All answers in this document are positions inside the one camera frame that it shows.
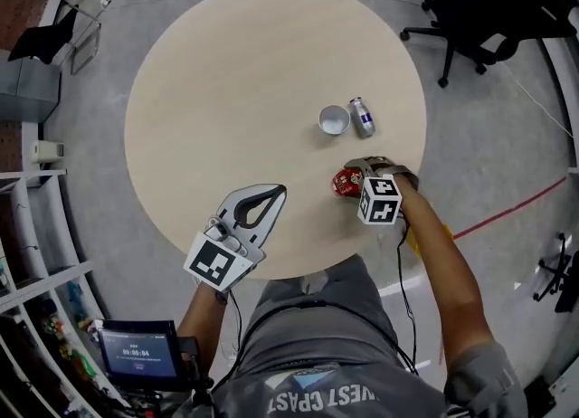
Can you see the white shelf unit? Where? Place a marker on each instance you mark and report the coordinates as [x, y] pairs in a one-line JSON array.
[[40, 280]]

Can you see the person's right forearm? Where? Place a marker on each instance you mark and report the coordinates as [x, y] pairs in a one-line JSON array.
[[443, 271]]

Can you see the red floor tape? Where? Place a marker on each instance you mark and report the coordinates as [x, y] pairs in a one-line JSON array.
[[511, 210]]

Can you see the person's left forearm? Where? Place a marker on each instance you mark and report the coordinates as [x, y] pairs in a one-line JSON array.
[[201, 316]]

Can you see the white box device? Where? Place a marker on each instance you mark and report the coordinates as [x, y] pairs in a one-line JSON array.
[[45, 151]]

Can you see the grey cabinet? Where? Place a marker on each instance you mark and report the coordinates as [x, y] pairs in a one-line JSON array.
[[29, 90]]

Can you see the black office chair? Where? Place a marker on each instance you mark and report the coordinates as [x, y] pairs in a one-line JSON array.
[[493, 9]]

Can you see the black chair base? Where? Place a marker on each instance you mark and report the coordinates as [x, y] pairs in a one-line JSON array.
[[558, 271]]

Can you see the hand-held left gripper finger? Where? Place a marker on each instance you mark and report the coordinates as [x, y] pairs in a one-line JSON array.
[[273, 219], [235, 196]]

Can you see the white wall plug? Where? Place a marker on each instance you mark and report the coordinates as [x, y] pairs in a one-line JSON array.
[[106, 1]]

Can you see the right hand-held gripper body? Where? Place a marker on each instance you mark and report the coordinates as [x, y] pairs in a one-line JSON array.
[[379, 201]]

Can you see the crushed red can trash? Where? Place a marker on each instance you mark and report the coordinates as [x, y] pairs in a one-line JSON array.
[[344, 183]]

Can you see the person's grey shirt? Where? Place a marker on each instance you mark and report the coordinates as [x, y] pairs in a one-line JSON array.
[[316, 339]]

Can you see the black chair with metal frame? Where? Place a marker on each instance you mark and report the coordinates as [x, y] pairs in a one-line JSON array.
[[45, 38]]

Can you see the silver can trash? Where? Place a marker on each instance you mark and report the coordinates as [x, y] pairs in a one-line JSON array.
[[363, 118]]

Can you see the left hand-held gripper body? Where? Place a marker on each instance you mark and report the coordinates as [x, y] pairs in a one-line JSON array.
[[212, 262]]

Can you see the black monitor screen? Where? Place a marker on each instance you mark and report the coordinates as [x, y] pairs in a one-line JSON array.
[[138, 353]]

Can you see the round wooden table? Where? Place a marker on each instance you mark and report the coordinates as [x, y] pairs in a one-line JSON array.
[[253, 90]]

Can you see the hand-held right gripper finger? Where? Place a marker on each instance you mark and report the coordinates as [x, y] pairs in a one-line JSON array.
[[359, 164]]

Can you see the white paper cup trash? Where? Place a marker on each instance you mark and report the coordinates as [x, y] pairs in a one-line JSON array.
[[334, 119]]

